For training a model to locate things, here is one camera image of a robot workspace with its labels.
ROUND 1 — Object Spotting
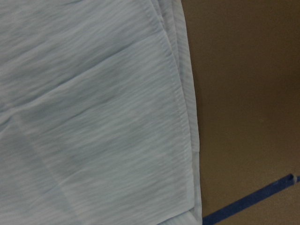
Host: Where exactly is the light blue button-up shirt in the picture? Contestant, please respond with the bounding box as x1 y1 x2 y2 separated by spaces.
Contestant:
0 0 203 225

